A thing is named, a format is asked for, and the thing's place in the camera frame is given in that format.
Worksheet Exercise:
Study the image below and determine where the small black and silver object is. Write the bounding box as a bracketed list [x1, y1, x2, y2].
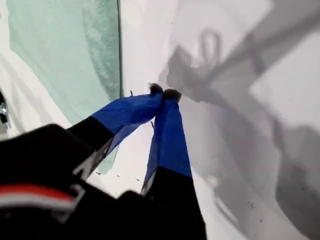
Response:
[0, 89, 12, 131]

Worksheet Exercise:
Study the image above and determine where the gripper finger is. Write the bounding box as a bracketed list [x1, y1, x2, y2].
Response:
[66, 83, 165, 180]
[140, 88, 208, 240]

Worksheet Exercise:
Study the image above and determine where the pale green T-shirt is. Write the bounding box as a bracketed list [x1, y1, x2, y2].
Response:
[6, 0, 125, 176]

